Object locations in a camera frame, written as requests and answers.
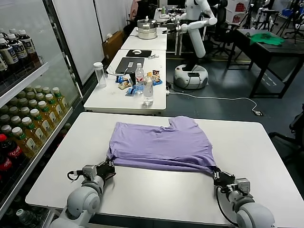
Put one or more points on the black office chair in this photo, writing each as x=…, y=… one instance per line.
x=280, y=136
x=222, y=14

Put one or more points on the clear cracker packet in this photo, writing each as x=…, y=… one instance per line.
x=124, y=85

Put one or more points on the clear tumbler white lid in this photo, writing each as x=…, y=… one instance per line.
x=100, y=76

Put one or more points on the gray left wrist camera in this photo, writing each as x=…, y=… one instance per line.
x=89, y=173

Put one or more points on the white computer mouse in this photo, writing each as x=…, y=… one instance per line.
x=136, y=52

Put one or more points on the steel cooking pot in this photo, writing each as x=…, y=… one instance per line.
x=146, y=33

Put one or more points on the white rectangular side table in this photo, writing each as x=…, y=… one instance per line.
x=106, y=102
x=142, y=44

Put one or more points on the glass door beverage cooler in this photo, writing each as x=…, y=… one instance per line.
x=59, y=47

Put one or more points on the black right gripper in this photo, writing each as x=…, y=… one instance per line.
x=224, y=180

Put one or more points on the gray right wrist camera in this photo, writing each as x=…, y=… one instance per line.
x=242, y=186

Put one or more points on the yellow tea bottle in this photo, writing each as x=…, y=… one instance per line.
x=25, y=145
x=32, y=103
x=40, y=96
x=40, y=128
x=32, y=137
x=53, y=111
x=47, y=118
x=59, y=102
x=15, y=118
x=24, y=110
x=46, y=90
x=6, y=128

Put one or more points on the black mouse pad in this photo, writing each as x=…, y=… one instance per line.
x=145, y=53

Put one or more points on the blue plastic bin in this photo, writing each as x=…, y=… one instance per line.
x=287, y=13

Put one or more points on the pink jacket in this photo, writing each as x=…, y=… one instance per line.
x=135, y=8

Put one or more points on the white red printed box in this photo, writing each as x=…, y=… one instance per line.
x=238, y=7

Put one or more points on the clear unlabelled water bottle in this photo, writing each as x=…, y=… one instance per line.
x=148, y=95

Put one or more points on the black metal table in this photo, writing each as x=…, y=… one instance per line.
x=273, y=51

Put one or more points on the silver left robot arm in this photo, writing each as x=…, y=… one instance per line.
x=83, y=202

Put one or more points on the dark tea bottle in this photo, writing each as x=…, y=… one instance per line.
x=1, y=64
x=7, y=55
x=12, y=31
x=26, y=47
x=17, y=51

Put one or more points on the water bottle red label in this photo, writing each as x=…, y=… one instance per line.
x=139, y=78

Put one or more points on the colourful snack packet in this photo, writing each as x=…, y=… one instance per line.
x=155, y=74

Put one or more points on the white floor power adapter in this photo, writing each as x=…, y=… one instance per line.
x=258, y=113

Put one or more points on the small metal clip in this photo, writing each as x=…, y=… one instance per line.
x=152, y=56

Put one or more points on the blue snack packet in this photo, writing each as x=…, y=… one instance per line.
x=157, y=82
x=119, y=79
x=131, y=92

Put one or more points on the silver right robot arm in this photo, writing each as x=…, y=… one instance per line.
x=254, y=216

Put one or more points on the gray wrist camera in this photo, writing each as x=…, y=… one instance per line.
x=242, y=186
x=89, y=173

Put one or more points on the white humanoid robot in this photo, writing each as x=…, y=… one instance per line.
x=196, y=45

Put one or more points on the clear bottle green label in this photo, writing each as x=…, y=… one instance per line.
x=25, y=218

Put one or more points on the gray closed laptop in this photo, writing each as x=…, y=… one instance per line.
x=127, y=65

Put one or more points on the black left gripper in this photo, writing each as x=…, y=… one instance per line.
x=105, y=169

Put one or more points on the small green bottle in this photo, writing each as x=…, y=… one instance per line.
x=163, y=10

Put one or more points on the purple t-shirt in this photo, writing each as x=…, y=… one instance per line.
x=161, y=145

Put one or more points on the brown cardboard box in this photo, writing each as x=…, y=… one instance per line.
x=112, y=46

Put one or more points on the green cloth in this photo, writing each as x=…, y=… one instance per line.
x=263, y=39

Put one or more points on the red label cola bottle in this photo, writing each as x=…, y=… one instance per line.
x=12, y=152
x=6, y=164

